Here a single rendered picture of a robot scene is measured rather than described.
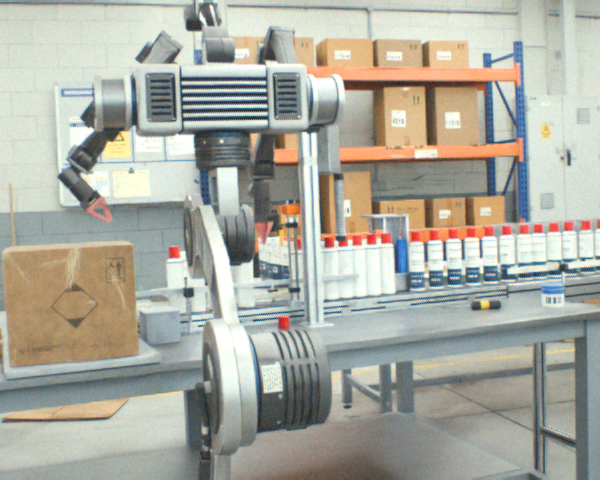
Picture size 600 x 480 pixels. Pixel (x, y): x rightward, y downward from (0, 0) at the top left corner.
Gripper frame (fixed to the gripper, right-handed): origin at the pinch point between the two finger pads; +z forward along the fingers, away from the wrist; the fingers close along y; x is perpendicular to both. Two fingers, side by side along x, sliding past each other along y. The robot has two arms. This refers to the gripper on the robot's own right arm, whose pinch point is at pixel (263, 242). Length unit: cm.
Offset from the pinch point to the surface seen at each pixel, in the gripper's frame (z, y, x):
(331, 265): 7.9, -17.8, 14.0
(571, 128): -69, -432, -355
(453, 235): 1, -65, 12
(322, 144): -29.7, -10.4, 27.9
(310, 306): 18.3, -4.5, 28.0
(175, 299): 14.6, 33.2, 14.4
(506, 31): -168, -391, -397
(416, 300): 22, -47, 16
